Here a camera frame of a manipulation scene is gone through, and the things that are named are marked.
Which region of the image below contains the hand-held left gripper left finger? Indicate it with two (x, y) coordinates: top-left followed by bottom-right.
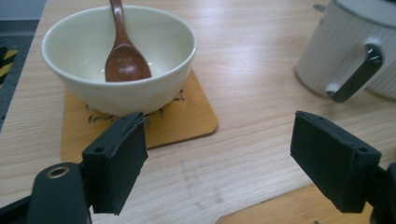
(81, 111), (149, 216)

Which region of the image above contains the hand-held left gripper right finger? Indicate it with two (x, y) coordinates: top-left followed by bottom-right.
(290, 110), (382, 214)

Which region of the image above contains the cream ceramic bowl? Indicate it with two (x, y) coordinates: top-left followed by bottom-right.
(40, 4), (198, 118)

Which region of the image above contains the brown wooden spoon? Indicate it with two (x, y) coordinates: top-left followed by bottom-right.
(104, 0), (152, 83)

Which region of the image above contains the white ribbed mug black rim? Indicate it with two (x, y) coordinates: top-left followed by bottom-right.
(293, 0), (396, 104)

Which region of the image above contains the wooden coaster with cut pattern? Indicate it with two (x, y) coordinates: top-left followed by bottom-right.
(214, 183), (375, 224)
(60, 69), (219, 164)

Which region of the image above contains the black stand with striped base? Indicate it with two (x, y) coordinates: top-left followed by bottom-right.
(0, 46), (20, 89)

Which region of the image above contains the pale blue partition panel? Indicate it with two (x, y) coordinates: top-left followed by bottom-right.
(0, 0), (48, 21)

